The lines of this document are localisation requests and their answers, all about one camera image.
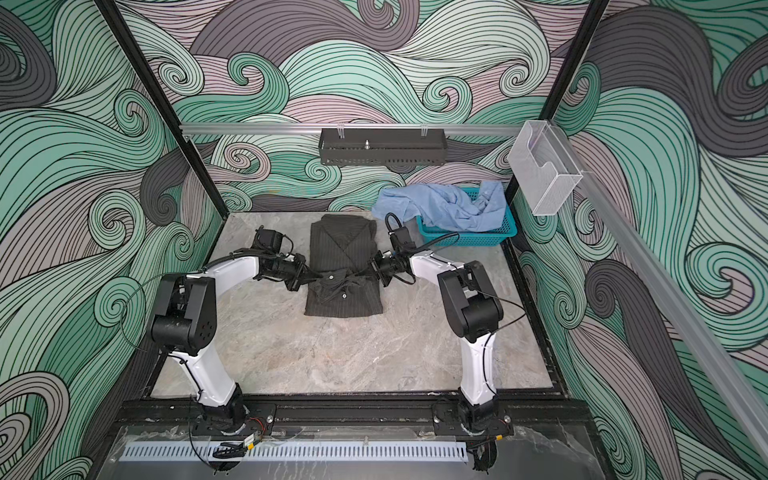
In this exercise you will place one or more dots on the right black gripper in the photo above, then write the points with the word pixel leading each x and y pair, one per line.
pixel 375 265

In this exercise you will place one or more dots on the black corner post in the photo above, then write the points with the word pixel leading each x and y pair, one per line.
pixel 574 56
pixel 132 51

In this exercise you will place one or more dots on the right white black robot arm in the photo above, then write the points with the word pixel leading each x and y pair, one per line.
pixel 473 310

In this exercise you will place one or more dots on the dark grey pinstriped shirt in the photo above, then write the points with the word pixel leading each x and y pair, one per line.
pixel 341 250

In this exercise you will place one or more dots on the light blue shirt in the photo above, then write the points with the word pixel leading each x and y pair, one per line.
pixel 446 207

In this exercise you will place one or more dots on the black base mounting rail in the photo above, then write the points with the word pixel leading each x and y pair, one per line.
pixel 438 413

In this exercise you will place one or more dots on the aluminium horizontal rail back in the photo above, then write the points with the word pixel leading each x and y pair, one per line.
pixel 276 128

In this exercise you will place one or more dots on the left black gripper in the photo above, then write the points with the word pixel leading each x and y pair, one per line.
pixel 304 274

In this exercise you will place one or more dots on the black perforated metal tray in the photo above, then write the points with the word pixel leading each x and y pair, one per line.
pixel 375 147

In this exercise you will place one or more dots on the black corner post right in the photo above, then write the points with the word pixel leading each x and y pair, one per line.
pixel 574 56

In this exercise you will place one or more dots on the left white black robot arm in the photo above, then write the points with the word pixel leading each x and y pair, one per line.
pixel 184 319

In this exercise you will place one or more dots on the black corner post left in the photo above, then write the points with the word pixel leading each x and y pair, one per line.
pixel 132 51

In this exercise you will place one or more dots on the teal plastic basket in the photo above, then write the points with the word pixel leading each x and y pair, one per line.
pixel 451 238

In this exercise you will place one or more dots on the white slotted cable duct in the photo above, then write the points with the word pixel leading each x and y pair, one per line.
pixel 301 451

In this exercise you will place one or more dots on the aluminium rail right wall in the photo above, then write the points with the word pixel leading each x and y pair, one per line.
pixel 609 192

